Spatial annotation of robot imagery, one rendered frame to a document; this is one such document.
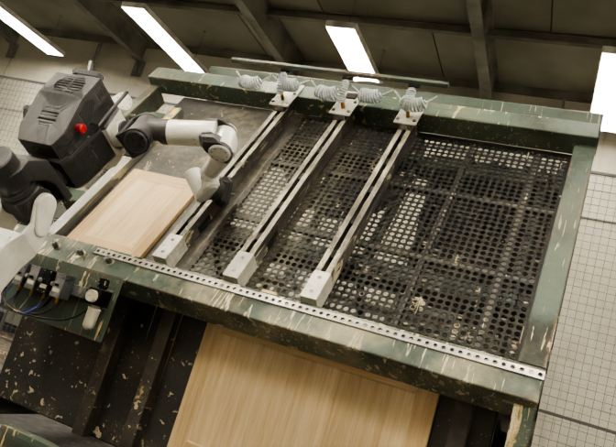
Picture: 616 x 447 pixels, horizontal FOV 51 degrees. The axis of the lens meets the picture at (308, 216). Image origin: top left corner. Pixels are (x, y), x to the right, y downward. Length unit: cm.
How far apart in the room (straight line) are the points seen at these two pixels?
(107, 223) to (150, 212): 18
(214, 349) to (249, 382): 19
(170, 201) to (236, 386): 83
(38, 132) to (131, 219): 63
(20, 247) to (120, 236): 55
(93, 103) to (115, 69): 780
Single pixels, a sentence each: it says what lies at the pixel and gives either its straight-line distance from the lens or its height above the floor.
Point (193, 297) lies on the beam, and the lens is 227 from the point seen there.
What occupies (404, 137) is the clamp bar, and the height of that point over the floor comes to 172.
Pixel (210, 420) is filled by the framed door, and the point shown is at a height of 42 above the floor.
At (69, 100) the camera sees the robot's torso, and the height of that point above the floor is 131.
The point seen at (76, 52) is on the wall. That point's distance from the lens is 1072.
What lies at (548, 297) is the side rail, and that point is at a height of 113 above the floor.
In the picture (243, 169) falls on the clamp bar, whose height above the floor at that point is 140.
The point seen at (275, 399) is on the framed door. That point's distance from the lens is 236.
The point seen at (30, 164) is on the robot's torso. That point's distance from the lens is 220.
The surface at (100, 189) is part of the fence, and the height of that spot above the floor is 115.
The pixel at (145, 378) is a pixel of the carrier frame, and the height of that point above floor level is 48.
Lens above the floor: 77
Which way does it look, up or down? 11 degrees up
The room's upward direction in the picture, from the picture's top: 17 degrees clockwise
